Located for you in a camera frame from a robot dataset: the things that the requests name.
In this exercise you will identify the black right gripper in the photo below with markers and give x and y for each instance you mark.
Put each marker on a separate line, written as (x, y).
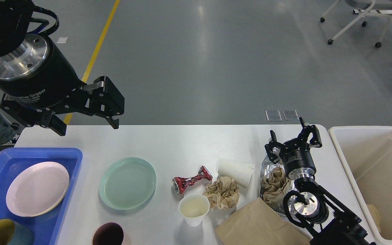
(296, 157)

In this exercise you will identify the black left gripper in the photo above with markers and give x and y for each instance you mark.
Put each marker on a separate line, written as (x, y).
(36, 76)

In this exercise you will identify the green plate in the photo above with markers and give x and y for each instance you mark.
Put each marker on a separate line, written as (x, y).
(127, 183)

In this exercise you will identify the pink mug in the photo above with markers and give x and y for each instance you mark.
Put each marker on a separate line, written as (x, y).
(110, 233)

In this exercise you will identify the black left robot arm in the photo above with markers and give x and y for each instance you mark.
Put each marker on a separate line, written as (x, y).
(21, 17)

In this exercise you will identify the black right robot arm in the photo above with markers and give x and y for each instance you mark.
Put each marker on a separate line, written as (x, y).
(309, 205)

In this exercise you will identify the floor outlet cover right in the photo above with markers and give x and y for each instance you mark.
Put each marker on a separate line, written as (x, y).
(291, 115)

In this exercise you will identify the floor outlet cover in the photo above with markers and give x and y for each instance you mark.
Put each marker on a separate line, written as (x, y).
(291, 115)
(273, 115)

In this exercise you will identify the silver foil bag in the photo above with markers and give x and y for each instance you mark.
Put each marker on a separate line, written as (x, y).
(266, 167)

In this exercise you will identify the floor outlet cover left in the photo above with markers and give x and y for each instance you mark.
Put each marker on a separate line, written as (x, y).
(273, 115)

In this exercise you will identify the crumpled brown paper in bag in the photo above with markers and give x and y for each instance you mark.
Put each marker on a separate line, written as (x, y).
(275, 186)

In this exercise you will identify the lying white paper cup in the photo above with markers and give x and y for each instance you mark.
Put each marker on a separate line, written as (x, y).
(239, 171)

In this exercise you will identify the white floor tag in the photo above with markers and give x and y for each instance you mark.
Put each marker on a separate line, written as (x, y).
(62, 40)

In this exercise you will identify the beige plastic bin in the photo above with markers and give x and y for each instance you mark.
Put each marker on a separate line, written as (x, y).
(366, 156)

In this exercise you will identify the pink plate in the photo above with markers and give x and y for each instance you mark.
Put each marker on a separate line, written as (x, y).
(38, 189)

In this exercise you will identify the crumpled brown paper ball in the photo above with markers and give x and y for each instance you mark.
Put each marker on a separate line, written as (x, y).
(223, 193)

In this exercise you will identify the flat brown paper bag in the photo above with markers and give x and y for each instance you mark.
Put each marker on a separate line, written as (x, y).
(257, 224)

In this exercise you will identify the upright white paper cup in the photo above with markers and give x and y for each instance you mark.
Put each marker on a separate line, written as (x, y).
(194, 207)

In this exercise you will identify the crushed red can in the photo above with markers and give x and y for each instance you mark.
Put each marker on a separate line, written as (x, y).
(181, 183)

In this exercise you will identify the blue plastic tray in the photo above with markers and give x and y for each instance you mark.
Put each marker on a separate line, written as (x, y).
(13, 161)

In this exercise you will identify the white office chair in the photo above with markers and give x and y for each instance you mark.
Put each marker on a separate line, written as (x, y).
(368, 8)

